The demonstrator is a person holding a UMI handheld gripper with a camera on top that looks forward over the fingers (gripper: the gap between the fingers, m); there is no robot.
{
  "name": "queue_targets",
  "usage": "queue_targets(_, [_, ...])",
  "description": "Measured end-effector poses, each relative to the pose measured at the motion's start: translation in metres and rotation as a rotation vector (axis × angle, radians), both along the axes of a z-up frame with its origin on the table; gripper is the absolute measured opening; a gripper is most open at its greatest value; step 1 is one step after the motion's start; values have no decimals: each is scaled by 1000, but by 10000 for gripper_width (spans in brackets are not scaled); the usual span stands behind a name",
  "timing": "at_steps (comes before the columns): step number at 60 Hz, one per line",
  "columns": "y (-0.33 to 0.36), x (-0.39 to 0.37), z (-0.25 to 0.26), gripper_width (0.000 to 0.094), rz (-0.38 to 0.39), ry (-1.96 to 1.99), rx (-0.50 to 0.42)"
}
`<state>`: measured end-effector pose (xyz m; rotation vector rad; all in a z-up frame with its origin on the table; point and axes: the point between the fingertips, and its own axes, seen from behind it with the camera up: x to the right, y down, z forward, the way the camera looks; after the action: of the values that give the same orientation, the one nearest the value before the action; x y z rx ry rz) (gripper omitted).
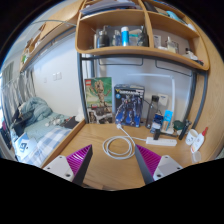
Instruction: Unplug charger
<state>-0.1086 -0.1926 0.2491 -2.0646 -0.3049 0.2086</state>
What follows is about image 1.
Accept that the small blue box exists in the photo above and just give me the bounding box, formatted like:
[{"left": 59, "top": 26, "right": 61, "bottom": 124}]
[{"left": 150, "top": 113, "right": 163, "bottom": 134}]

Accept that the black electric shaver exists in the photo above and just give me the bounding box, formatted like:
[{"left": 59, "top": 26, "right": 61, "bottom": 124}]
[{"left": 178, "top": 119, "right": 192, "bottom": 140}]

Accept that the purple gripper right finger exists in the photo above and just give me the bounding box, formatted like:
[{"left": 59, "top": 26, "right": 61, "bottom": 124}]
[{"left": 135, "top": 145, "right": 161, "bottom": 184}]

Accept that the green Groot Lego box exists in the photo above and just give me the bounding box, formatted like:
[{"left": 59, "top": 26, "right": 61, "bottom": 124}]
[{"left": 85, "top": 77, "right": 113, "bottom": 124}]

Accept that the black charger plug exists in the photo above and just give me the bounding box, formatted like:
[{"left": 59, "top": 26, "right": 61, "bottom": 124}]
[{"left": 153, "top": 129, "right": 161, "bottom": 140}]

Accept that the dark grey water bottle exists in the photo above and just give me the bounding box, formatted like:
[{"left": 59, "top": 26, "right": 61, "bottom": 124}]
[{"left": 145, "top": 95, "right": 159, "bottom": 129}]

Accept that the white coiled charger cable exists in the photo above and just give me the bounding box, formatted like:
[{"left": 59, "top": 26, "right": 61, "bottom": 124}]
[{"left": 101, "top": 123, "right": 148, "bottom": 160}]

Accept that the bed with blue bedding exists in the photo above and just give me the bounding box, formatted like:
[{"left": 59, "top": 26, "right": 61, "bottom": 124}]
[{"left": 10, "top": 97, "right": 78, "bottom": 167}]

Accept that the black shelf bottle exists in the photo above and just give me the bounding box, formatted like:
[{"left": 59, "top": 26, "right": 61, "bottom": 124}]
[{"left": 97, "top": 26, "right": 110, "bottom": 48}]

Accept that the white small jar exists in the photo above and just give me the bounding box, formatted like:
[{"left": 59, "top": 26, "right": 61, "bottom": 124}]
[{"left": 185, "top": 129, "right": 198, "bottom": 145}]

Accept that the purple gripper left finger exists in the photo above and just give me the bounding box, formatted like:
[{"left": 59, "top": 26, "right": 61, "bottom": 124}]
[{"left": 66, "top": 145, "right": 93, "bottom": 186}]

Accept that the white power strip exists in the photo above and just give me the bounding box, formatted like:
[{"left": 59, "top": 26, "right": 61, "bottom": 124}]
[{"left": 146, "top": 137, "right": 177, "bottom": 147}]

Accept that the white lotion bottle red cap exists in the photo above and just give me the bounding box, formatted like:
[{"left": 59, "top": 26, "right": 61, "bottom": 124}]
[{"left": 190, "top": 128, "right": 208, "bottom": 153}]

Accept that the blue Gundam model box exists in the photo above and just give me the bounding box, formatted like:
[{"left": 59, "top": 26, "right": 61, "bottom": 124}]
[{"left": 114, "top": 84, "right": 145, "bottom": 127}]

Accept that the wooden wall shelf unit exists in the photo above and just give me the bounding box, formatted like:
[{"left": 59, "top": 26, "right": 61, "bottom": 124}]
[{"left": 75, "top": 0, "right": 210, "bottom": 71}]

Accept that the blue white shelf bottle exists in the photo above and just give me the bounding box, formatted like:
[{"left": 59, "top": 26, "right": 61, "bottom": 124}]
[{"left": 121, "top": 26, "right": 129, "bottom": 46}]

